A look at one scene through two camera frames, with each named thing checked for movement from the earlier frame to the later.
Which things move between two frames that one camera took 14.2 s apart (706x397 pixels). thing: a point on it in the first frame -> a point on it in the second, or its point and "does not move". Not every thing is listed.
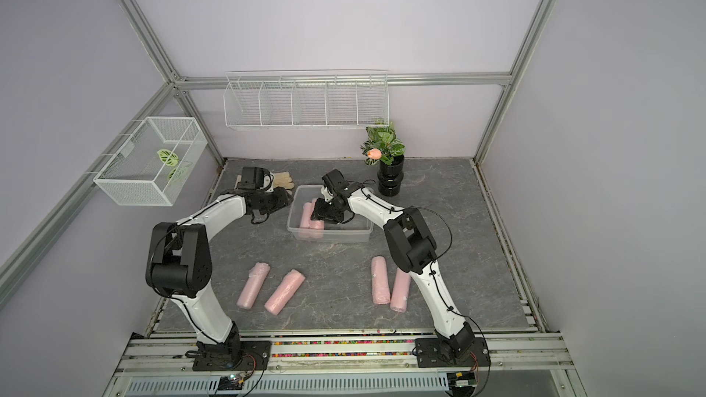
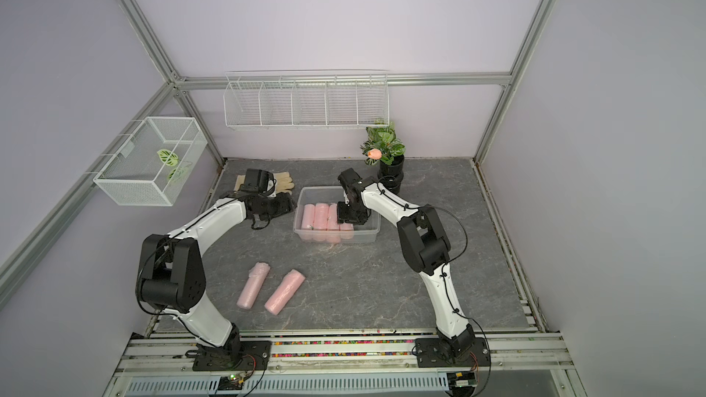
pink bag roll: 380,280 -> 333,225
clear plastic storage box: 302,227 does not move
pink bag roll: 289,286 does not move
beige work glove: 282,180 does not move
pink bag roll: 401,290 -> 347,231
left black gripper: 282,200 does not move
